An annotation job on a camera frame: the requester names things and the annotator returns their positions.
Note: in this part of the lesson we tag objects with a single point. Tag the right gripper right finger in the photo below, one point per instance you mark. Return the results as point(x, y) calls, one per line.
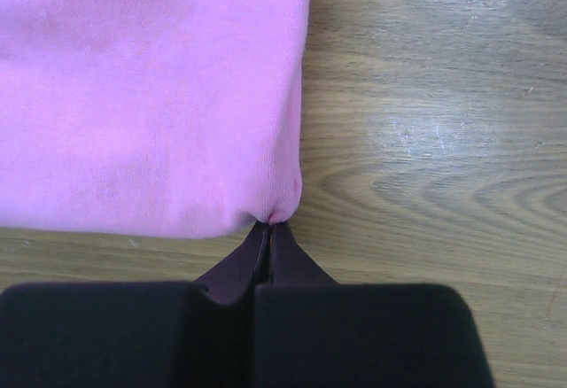
point(310, 331)

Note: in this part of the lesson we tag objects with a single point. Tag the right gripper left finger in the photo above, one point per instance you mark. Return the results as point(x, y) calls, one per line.
point(141, 334)

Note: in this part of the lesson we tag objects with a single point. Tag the pink t-shirt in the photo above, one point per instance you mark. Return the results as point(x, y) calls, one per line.
point(160, 118)

